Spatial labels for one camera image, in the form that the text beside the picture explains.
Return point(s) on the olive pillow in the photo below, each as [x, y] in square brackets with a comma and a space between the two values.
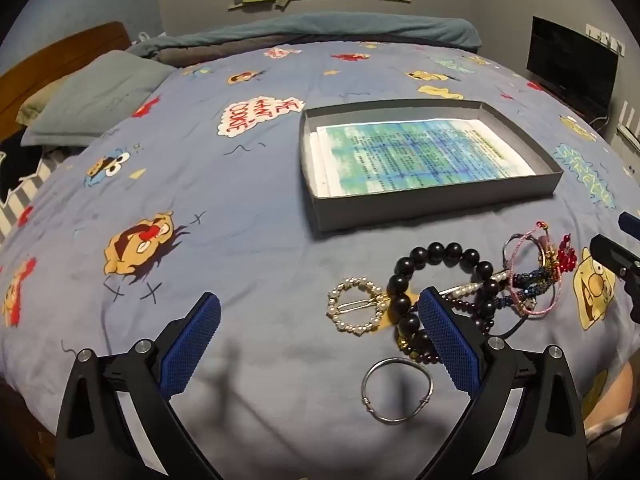
[37, 102]

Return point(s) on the striped black white pillow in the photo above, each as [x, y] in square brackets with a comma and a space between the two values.
[20, 170]

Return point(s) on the black flat screen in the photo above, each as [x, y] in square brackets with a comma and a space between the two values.
[570, 65]

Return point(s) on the person's leg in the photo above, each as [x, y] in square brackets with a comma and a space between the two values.
[617, 400]

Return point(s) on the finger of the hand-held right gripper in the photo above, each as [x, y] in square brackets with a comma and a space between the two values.
[631, 222]
[612, 255]

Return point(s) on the grey-blue pillow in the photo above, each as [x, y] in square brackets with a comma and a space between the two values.
[100, 95]

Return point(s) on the white cloth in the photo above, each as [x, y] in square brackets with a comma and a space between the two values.
[147, 36]

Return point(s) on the printed paper sheet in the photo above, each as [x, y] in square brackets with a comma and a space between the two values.
[410, 155]

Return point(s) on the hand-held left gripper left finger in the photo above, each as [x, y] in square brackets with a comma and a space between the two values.
[195, 345]

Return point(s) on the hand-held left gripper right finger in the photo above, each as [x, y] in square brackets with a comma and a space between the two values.
[447, 345]

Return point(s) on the teal folded blanket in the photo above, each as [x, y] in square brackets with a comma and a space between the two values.
[300, 27]

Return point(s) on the white wall socket strip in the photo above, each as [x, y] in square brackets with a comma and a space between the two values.
[605, 37]

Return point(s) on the shallow grey cardboard box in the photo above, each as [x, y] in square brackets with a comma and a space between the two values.
[330, 212]

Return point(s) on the silver bangle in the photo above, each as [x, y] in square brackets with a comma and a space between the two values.
[367, 402]

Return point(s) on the round pearl hair clip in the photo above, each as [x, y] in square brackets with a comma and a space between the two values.
[350, 282]

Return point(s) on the wooden headboard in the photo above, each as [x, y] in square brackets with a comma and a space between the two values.
[50, 55]

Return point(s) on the blue cartoon printed blanket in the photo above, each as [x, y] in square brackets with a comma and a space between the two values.
[240, 240]

